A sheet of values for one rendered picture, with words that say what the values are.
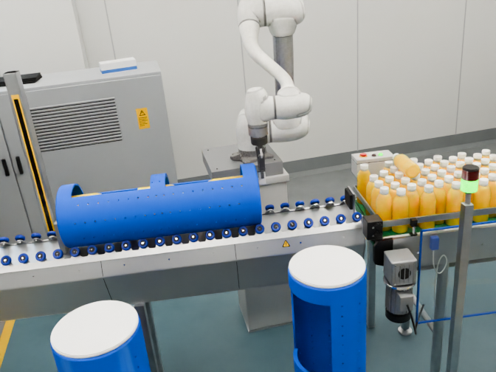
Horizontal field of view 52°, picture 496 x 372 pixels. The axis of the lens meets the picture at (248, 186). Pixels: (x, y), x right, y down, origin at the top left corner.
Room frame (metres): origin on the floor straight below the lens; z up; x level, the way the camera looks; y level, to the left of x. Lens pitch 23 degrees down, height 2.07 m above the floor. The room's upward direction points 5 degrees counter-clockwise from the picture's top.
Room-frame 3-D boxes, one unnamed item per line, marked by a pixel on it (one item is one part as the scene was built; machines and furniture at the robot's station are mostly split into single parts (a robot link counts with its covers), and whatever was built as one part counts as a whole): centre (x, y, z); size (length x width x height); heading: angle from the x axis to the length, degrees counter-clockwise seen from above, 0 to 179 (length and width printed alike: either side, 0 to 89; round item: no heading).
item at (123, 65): (3.65, 0.83, 1.48); 0.24 x 0.12 x 0.08; 109
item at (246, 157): (2.69, -0.02, 1.10); 0.22 x 0.18 x 0.06; 113
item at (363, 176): (2.35, -0.58, 0.99); 0.07 x 0.07 x 0.19
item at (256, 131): (2.18, -0.07, 1.39); 0.09 x 0.09 x 0.06
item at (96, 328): (1.36, 0.53, 1.03); 0.28 x 0.28 x 0.01
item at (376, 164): (2.48, -0.66, 1.05); 0.20 x 0.10 x 0.10; 94
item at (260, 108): (2.17, -0.08, 1.50); 0.13 x 0.11 x 0.16; 89
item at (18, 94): (2.41, 1.04, 0.85); 0.06 x 0.06 x 1.70; 4
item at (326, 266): (1.60, -0.26, 1.03); 0.28 x 0.28 x 0.01
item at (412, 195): (2.07, -0.73, 0.99); 0.07 x 0.07 x 0.19
